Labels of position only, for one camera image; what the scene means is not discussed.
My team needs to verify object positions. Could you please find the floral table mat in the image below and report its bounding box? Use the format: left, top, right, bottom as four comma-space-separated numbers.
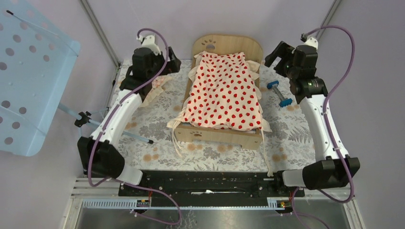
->
118, 60, 316, 172

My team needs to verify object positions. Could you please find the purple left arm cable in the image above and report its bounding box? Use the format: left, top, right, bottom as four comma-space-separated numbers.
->
87, 28, 183, 226

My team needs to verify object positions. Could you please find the checkered ruffled pillow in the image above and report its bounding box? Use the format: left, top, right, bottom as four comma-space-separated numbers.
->
140, 75, 173, 107

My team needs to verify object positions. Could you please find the red strawberry print duvet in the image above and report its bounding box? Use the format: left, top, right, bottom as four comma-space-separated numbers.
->
167, 51, 273, 177

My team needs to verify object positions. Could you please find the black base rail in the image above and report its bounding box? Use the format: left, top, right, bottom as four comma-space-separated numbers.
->
118, 170, 295, 208

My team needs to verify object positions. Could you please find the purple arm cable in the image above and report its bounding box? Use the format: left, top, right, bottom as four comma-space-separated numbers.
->
87, 28, 183, 226
290, 25, 356, 229

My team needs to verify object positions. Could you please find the wooden pet bed frame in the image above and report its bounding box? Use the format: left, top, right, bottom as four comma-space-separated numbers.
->
170, 34, 264, 151

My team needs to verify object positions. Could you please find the grey cable duct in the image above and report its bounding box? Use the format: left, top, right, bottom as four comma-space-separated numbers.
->
82, 198, 285, 210

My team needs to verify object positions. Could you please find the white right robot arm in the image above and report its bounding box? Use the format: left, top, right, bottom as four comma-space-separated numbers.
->
265, 37, 360, 197

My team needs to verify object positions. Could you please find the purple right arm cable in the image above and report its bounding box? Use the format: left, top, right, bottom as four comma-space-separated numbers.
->
290, 25, 356, 229

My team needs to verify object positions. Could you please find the blue dumbbell toy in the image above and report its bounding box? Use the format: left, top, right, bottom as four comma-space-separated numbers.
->
266, 81, 293, 107

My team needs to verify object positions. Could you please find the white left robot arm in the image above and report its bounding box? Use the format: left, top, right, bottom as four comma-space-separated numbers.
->
77, 34, 181, 196

